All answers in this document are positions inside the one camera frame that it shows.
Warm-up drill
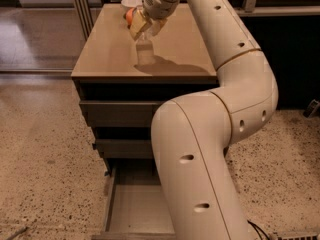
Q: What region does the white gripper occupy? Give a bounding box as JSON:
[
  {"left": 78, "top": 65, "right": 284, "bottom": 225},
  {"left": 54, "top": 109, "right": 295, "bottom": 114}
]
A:
[{"left": 129, "top": 0, "right": 179, "bottom": 40}]

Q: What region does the metal window frame post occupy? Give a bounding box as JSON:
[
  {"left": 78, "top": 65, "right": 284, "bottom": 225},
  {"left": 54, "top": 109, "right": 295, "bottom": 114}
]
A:
[{"left": 73, "top": 0, "right": 94, "bottom": 40}]

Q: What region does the grey drawer cabinet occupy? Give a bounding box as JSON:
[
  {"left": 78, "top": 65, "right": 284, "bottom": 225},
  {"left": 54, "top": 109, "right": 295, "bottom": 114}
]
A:
[{"left": 72, "top": 4, "right": 218, "bottom": 170}]

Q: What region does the grey top drawer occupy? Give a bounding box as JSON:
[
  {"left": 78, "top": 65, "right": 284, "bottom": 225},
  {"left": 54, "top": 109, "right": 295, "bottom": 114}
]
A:
[{"left": 79, "top": 101, "right": 161, "bottom": 128}]

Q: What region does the white plastic cup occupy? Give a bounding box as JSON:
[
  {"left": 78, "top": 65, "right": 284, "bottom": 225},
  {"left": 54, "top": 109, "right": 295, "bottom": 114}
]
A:
[{"left": 121, "top": 0, "right": 142, "bottom": 14}]

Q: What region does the grey metal rod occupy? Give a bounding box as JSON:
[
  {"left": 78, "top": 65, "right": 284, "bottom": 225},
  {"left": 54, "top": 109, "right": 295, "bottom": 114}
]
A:
[{"left": 5, "top": 227, "right": 28, "bottom": 240}]

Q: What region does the grey middle drawer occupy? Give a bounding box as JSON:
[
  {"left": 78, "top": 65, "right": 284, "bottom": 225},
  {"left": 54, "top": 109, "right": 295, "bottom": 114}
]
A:
[{"left": 93, "top": 139, "right": 153, "bottom": 159}]

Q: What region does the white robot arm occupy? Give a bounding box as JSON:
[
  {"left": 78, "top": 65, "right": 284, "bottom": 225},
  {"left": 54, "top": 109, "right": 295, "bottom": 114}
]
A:
[{"left": 130, "top": 0, "right": 278, "bottom": 240}]

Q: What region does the grey floor power strip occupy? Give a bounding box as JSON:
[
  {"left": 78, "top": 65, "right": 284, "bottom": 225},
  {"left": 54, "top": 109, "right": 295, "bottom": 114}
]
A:
[{"left": 270, "top": 231, "right": 320, "bottom": 240}]

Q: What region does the clear plastic water bottle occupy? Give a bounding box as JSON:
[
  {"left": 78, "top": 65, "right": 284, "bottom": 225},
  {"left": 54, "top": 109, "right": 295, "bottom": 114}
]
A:
[{"left": 136, "top": 33, "right": 155, "bottom": 66}]

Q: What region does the dark device on floor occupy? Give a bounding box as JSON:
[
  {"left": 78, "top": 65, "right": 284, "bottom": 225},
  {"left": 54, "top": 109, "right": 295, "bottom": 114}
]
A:
[{"left": 303, "top": 99, "right": 320, "bottom": 118}]

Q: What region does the black cable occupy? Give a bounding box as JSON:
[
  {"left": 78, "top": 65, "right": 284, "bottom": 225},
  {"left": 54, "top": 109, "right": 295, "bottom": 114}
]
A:
[{"left": 247, "top": 219, "right": 272, "bottom": 240}]

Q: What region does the grey open bottom drawer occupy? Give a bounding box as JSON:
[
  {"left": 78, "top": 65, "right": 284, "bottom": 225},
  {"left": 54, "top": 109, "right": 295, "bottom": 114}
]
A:
[{"left": 91, "top": 159, "right": 176, "bottom": 240}]

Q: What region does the orange fruit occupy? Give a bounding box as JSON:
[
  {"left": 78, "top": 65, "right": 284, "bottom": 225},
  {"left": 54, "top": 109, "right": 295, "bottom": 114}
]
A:
[{"left": 125, "top": 8, "right": 135, "bottom": 26}]

